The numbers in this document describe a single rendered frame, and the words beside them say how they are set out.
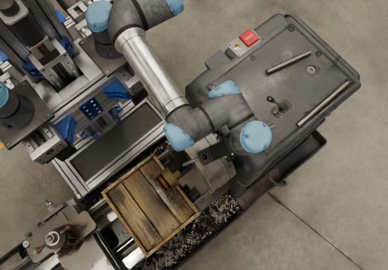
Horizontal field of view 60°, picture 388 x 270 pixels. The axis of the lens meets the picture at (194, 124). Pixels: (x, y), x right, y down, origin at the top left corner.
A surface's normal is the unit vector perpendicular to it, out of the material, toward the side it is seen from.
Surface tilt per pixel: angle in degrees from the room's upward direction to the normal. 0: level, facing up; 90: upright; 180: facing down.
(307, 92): 0
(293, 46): 0
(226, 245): 0
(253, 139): 14
